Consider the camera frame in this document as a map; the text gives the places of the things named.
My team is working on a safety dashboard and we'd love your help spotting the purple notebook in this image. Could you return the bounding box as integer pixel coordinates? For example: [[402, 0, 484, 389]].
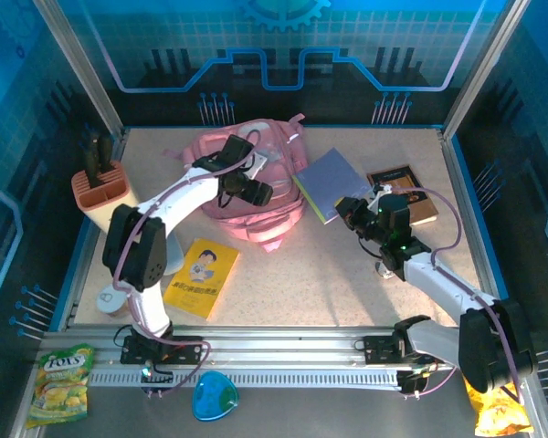
[[291, 146, 375, 225]]

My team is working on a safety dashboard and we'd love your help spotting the pink student backpack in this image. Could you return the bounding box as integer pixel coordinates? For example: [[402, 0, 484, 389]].
[[162, 113, 310, 252]]

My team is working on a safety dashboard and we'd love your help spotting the brown cover book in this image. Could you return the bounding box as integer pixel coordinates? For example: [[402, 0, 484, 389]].
[[366, 164, 439, 225]]

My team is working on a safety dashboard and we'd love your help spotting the yellow cartoon cover book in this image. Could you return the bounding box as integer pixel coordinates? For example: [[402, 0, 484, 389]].
[[163, 236, 241, 322]]

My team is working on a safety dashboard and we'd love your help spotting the yellow chips bag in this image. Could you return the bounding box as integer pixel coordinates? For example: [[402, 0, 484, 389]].
[[465, 381, 534, 437]]

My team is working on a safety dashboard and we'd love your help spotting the green candy bag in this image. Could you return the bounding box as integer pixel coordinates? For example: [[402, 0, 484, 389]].
[[25, 342, 96, 430]]

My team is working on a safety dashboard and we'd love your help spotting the black connector board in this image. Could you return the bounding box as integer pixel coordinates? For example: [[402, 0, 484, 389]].
[[139, 362, 174, 399], [396, 369, 433, 401]]

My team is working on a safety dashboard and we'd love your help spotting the cream and terracotta knife block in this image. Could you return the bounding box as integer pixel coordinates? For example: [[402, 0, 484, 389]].
[[70, 162, 141, 234]]

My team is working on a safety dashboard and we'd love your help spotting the blue plastic triangular container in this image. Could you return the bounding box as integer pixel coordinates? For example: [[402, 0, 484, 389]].
[[191, 370, 241, 422]]

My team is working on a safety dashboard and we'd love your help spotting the white left camera bracket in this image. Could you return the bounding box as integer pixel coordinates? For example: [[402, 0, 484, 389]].
[[248, 153, 269, 180]]

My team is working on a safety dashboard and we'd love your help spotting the white camera bracket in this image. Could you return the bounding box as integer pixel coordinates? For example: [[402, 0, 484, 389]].
[[248, 153, 269, 180], [368, 183, 394, 206]]

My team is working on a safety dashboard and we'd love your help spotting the white right camera bracket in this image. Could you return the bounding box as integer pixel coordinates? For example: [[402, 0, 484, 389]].
[[368, 183, 394, 206]]

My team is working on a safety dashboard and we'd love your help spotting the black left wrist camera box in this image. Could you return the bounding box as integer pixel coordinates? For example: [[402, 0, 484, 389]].
[[221, 134, 253, 168]]

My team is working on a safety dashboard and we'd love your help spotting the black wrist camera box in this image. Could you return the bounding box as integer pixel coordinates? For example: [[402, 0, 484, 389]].
[[221, 134, 253, 168], [374, 194, 413, 238]]

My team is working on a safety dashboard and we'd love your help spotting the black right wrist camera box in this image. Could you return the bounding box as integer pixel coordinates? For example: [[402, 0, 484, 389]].
[[374, 194, 413, 238]]

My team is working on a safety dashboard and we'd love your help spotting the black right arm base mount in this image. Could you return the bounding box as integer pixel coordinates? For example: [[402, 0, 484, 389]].
[[363, 335, 447, 366]]

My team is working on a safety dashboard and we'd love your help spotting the aluminium table side rail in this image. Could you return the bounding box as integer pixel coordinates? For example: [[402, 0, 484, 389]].
[[437, 128, 506, 330], [57, 128, 132, 330]]

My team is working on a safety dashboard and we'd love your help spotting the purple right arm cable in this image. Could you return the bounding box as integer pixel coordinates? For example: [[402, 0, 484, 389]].
[[369, 184, 526, 399]]

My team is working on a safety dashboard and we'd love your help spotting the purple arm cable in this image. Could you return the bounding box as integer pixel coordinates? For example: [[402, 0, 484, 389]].
[[111, 130, 262, 398], [369, 184, 526, 399]]

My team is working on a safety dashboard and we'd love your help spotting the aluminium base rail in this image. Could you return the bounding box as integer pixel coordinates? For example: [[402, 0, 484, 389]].
[[40, 324, 531, 367]]

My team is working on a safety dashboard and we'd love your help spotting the black handled knife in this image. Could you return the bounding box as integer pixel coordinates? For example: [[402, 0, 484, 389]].
[[82, 131, 102, 189]]

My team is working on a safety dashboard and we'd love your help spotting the slotted grey cable duct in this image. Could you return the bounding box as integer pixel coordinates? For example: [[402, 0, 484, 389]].
[[89, 368, 401, 389]]

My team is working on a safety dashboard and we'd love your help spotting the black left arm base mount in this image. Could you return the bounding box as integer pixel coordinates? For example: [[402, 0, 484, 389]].
[[121, 333, 205, 366]]

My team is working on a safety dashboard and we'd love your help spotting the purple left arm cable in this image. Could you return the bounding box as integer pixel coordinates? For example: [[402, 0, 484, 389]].
[[111, 130, 262, 398]]

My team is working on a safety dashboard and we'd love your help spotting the aluminium frame post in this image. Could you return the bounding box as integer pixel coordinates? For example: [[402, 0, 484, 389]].
[[440, 0, 517, 138], [31, 0, 130, 138]]

